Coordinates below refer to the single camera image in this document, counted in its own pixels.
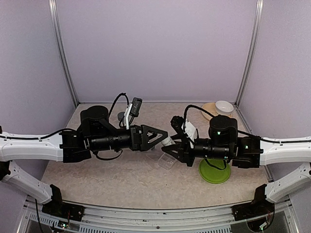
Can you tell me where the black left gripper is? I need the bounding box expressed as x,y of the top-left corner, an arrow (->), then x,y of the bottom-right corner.
90,124 -> 168,152

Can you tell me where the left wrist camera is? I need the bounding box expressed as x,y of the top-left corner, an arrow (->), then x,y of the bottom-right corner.
123,97 -> 142,129

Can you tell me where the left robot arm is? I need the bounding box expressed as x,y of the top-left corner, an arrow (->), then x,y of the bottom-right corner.
0,105 -> 168,216

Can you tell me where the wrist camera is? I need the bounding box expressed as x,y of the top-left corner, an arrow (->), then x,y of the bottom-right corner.
123,97 -> 142,129
171,116 -> 198,142

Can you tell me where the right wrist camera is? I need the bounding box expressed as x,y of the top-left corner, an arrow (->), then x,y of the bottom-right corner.
171,116 -> 198,142

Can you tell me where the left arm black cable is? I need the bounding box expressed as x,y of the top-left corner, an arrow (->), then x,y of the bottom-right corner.
91,92 -> 131,161

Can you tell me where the clear plastic pill organizer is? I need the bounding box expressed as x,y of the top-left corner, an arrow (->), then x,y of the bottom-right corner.
146,153 -> 176,170

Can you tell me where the small white pill bottle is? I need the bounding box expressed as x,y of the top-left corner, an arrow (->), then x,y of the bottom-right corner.
161,136 -> 175,147

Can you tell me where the green plate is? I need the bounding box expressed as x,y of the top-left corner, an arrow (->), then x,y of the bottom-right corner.
199,159 -> 231,184

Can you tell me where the front aluminium rail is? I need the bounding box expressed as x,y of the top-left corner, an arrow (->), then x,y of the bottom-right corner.
15,197 -> 302,233

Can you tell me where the aluminium frame post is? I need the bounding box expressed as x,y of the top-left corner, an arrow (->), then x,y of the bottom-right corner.
235,0 -> 264,108
49,0 -> 80,108

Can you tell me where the grey-capped orange pill bottle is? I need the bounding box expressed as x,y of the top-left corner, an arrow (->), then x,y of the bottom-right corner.
118,112 -> 126,128

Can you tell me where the right aluminium frame post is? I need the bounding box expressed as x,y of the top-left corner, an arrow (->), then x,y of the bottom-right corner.
235,0 -> 264,108

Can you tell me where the white ceramic bowl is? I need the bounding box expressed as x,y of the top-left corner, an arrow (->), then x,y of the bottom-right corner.
215,100 -> 234,117

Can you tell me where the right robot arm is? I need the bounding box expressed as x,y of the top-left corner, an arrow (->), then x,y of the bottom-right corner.
162,115 -> 311,216

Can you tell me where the beige wooden plate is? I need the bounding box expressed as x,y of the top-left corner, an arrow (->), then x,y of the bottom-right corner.
202,102 -> 219,116

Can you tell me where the left aluminium frame post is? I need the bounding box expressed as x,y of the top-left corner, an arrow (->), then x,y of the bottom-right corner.
49,0 -> 80,108

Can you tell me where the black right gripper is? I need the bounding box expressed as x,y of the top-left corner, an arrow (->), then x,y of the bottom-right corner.
162,133 -> 231,167

